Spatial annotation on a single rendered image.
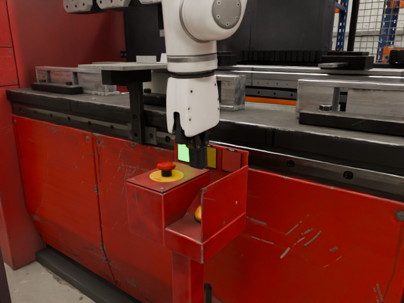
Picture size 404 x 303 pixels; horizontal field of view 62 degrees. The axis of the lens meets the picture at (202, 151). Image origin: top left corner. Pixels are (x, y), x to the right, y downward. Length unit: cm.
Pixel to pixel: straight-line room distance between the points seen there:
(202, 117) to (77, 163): 83
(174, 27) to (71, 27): 137
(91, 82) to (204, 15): 95
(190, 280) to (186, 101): 40
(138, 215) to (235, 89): 44
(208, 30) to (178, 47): 8
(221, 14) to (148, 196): 37
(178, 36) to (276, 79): 66
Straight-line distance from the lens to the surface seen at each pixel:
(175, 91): 55
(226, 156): 71
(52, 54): 182
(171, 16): 54
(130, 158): 108
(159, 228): 68
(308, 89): 84
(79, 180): 136
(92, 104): 118
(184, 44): 54
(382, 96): 81
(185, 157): 78
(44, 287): 180
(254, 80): 119
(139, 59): 106
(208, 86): 58
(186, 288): 79
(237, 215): 71
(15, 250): 193
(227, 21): 48
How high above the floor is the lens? 103
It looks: 17 degrees down
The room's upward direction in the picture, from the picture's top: straight up
